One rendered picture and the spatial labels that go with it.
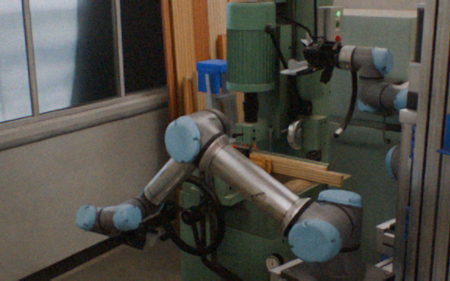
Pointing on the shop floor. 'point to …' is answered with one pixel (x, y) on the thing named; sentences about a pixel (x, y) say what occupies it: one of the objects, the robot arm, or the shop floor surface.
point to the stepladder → (211, 75)
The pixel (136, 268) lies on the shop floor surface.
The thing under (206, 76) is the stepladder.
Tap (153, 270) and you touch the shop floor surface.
